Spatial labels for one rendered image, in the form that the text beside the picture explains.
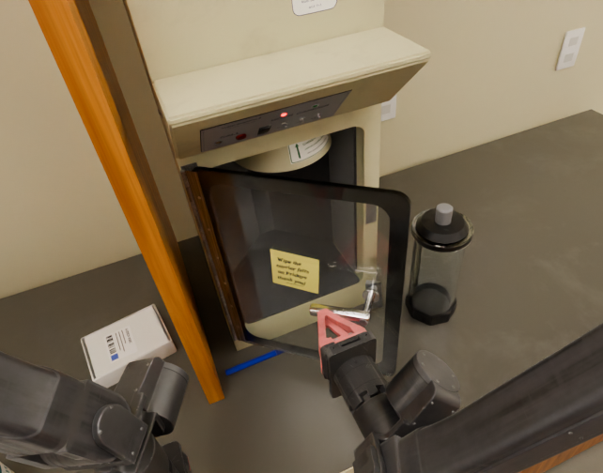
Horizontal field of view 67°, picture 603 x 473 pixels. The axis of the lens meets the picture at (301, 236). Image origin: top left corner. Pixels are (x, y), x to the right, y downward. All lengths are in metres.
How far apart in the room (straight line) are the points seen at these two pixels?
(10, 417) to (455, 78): 1.27
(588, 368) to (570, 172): 1.13
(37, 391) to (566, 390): 0.39
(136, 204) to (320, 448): 0.51
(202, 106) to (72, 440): 0.33
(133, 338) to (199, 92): 0.60
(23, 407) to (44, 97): 0.77
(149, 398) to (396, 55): 0.47
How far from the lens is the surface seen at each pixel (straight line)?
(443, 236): 0.82
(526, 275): 1.13
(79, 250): 1.27
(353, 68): 0.56
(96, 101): 0.52
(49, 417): 0.42
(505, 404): 0.43
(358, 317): 0.65
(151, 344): 0.98
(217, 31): 0.61
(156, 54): 0.60
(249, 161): 0.75
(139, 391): 0.50
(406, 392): 0.53
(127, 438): 0.46
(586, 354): 0.40
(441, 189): 1.33
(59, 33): 0.50
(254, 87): 0.54
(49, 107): 1.08
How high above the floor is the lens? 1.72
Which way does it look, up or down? 42 degrees down
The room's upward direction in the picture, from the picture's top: 7 degrees counter-clockwise
